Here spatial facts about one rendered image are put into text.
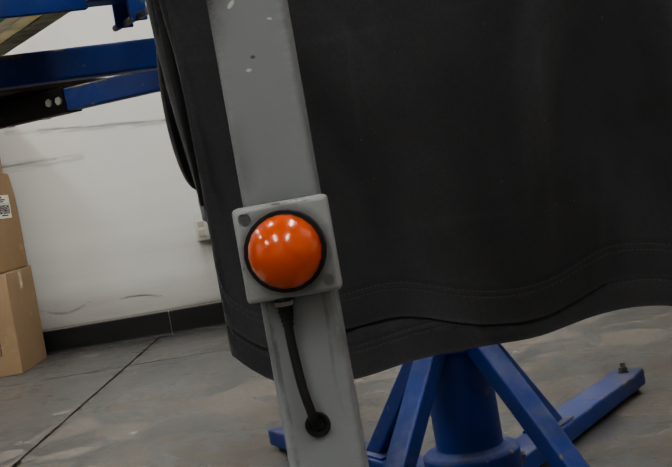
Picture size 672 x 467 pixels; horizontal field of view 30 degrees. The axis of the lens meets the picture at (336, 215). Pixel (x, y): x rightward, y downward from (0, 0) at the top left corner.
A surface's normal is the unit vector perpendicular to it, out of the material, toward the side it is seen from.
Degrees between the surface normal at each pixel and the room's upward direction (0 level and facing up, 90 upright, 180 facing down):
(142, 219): 90
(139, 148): 90
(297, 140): 90
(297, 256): 99
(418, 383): 43
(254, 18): 90
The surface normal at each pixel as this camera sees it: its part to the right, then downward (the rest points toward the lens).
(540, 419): 0.17, -0.74
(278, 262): -0.18, 0.25
